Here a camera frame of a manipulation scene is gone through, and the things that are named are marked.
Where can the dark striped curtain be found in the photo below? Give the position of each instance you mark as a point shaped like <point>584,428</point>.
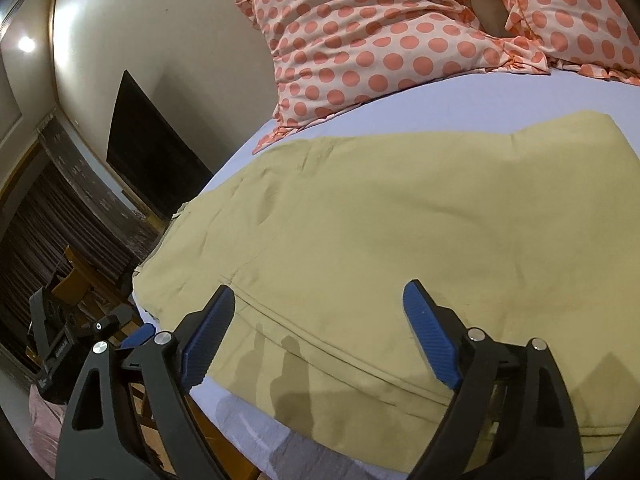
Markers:
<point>45,240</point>

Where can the black wall television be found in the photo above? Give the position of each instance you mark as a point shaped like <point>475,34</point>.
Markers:
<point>150,145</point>

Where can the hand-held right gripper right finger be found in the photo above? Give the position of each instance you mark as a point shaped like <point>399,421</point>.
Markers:
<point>431,336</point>

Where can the round ceiling light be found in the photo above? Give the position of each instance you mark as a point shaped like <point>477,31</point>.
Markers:
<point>25,43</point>

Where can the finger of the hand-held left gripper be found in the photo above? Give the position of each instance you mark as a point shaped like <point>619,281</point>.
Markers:
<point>137,335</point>

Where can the large polka dot pillow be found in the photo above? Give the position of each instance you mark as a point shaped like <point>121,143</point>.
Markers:
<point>360,35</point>

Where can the person's left forearm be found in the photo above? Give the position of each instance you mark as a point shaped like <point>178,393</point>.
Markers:
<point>45,425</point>

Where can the wooden chair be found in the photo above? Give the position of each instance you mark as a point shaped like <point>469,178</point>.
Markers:
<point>85,285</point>

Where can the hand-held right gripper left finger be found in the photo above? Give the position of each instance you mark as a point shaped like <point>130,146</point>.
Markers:
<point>202,345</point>

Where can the khaki pants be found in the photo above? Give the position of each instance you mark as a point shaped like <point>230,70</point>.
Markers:
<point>380,240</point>

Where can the grey patterned curtain valance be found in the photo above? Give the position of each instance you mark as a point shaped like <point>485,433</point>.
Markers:
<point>95,180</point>

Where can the small polka dot pillow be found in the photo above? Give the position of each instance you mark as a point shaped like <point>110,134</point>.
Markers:
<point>585,20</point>

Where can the bed with lavender sheet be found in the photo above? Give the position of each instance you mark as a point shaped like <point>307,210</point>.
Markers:
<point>450,97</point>

